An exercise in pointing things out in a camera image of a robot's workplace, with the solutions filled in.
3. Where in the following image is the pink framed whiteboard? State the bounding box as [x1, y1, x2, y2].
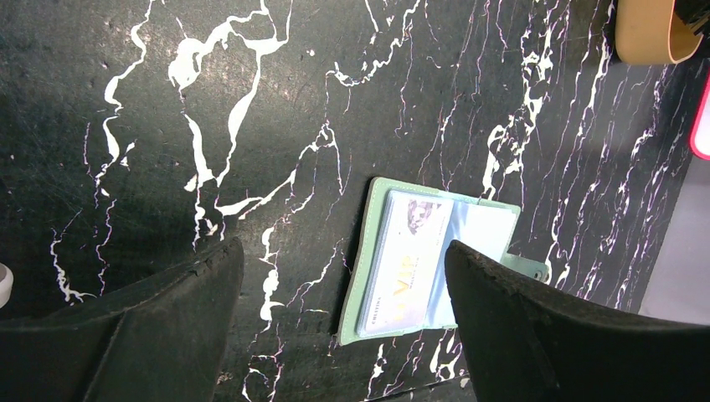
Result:
[689, 77, 710, 161]

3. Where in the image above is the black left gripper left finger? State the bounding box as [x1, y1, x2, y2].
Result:
[1, 239, 244, 401]

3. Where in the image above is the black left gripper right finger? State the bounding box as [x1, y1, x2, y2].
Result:
[445, 241, 709, 401]

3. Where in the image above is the mint green card holder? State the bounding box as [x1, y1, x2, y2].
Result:
[337, 177, 551, 346]

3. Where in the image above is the tan oval tray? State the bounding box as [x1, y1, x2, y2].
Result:
[615, 0, 703, 65]

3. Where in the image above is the white VIP credit card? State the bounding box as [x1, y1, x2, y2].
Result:
[357, 190, 455, 337]

